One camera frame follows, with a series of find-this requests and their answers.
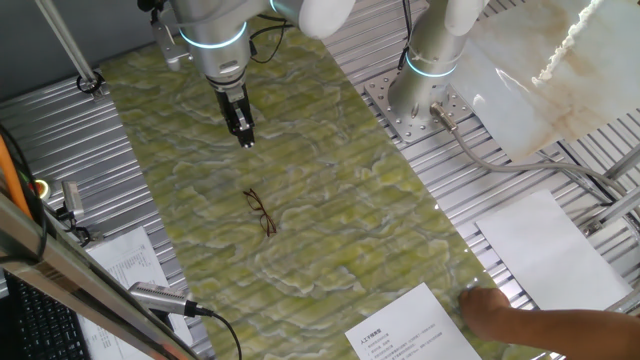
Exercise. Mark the person forearm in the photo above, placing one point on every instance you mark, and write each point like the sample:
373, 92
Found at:
575, 335

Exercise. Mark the brown framed glasses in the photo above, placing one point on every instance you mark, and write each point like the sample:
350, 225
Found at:
254, 200

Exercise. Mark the black keyboard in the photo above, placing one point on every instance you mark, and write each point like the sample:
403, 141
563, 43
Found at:
45, 325

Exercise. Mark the green marble pattern mat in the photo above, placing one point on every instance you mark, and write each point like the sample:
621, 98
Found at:
325, 200

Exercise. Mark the red yellow stop button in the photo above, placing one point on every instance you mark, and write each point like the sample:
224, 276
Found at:
42, 189

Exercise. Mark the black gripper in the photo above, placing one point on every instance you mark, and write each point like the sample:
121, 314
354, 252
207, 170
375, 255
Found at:
232, 105

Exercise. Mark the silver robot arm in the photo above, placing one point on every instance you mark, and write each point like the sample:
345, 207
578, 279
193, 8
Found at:
220, 30

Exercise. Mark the paper with printed table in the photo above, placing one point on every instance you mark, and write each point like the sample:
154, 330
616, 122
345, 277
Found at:
130, 260

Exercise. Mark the white beige marble sheet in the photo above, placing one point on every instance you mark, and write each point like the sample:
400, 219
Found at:
550, 115

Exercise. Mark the aluminium profile frame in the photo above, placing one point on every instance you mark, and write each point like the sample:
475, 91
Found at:
620, 205

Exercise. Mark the aluminium frame beam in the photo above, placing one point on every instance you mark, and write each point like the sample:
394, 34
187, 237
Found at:
75, 285

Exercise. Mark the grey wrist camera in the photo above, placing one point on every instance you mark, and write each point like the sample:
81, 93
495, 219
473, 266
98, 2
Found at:
167, 45

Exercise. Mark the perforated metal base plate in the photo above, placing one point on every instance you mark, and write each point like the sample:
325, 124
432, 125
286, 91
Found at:
400, 127

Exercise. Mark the slim aluminium pole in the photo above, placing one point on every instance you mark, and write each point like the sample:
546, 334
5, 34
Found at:
65, 40

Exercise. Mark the blank white paper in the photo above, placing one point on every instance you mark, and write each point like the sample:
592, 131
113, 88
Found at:
545, 250

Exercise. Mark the paper with short text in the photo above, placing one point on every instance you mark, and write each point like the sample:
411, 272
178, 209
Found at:
410, 320

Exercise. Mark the white crumpled strip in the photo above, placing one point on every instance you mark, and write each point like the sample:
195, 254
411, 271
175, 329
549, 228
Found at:
565, 45

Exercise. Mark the person hand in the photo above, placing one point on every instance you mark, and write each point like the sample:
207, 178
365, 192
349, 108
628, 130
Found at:
485, 312

